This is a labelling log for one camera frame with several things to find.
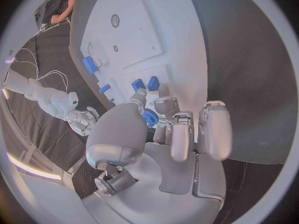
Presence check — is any person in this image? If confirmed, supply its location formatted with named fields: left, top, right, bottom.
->
left=40, top=0, right=78, bottom=26

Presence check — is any white task board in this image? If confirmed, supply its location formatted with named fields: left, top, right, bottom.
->
left=69, top=0, right=209, bottom=144

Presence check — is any blue gear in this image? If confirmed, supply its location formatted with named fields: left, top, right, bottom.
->
left=141, top=108, right=160, bottom=129

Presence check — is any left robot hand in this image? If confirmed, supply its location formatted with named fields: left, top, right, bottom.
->
left=81, top=84, right=234, bottom=224

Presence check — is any blue block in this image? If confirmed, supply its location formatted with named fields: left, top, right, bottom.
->
left=147, top=76, right=160, bottom=92
left=131, top=79, right=147, bottom=93
left=81, top=56, right=99, bottom=75

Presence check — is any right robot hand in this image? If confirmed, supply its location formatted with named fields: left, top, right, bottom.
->
left=65, top=106, right=101, bottom=137

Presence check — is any white cable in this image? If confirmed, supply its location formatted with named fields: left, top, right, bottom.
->
left=13, top=48, right=41, bottom=80
left=36, top=70, right=70, bottom=94

